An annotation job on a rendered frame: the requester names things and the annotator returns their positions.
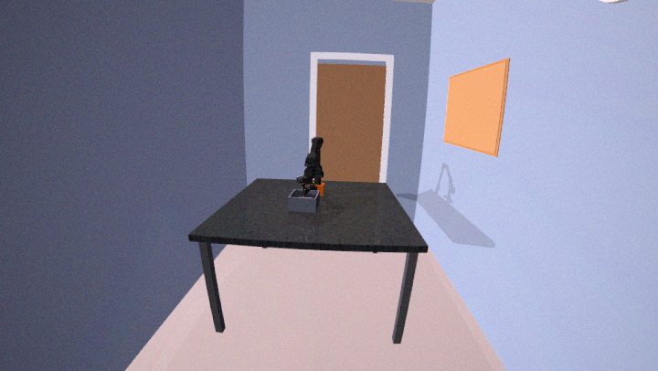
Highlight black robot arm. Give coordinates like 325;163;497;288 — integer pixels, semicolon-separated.
296;137;324;186

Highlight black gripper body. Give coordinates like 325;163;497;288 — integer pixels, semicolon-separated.
302;175;317;191

